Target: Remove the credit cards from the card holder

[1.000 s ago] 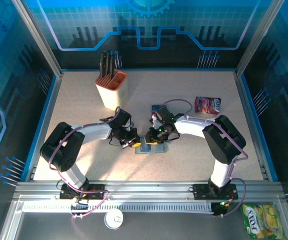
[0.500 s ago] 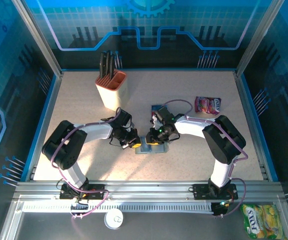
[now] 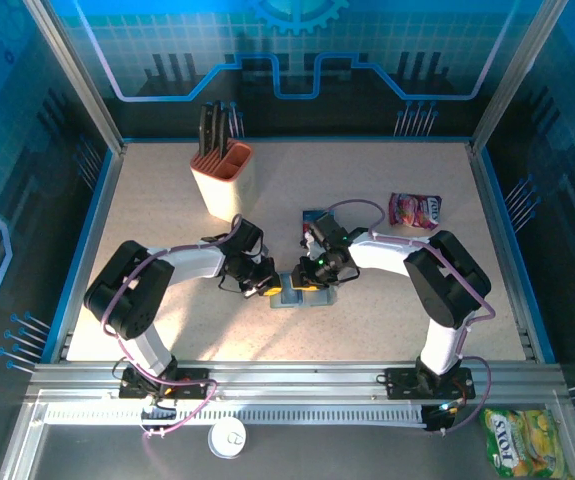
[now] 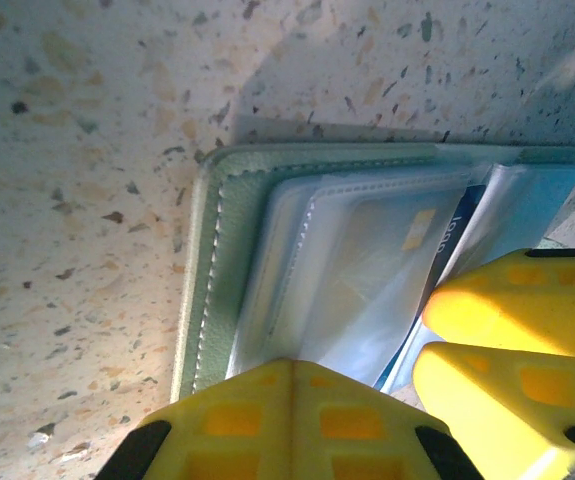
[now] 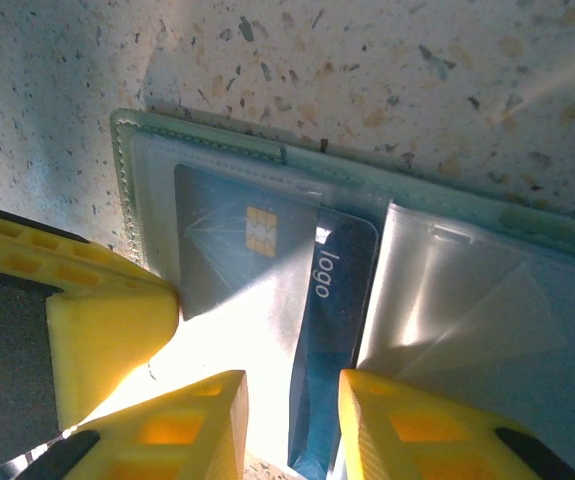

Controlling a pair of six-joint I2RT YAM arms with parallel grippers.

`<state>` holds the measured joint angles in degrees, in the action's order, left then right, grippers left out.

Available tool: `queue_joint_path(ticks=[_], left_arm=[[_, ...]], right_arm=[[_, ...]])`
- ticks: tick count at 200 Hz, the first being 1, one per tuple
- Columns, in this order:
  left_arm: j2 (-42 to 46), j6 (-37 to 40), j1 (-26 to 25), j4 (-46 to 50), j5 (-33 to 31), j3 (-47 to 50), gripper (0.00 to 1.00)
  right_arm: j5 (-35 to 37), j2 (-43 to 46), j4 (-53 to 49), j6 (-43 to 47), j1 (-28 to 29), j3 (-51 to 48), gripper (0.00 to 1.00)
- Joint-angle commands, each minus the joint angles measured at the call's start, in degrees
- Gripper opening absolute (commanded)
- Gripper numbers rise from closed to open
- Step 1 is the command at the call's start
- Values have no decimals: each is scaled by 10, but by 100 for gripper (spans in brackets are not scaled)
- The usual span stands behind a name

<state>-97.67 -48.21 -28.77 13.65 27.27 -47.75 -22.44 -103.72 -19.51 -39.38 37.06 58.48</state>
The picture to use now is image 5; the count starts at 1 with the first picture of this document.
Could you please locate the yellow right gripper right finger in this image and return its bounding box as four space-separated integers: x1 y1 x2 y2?
338 368 575 480

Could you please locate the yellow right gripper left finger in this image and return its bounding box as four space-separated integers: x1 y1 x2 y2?
21 368 250 480

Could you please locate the dark blue logo card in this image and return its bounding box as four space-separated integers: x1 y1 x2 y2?
173 163 381 474

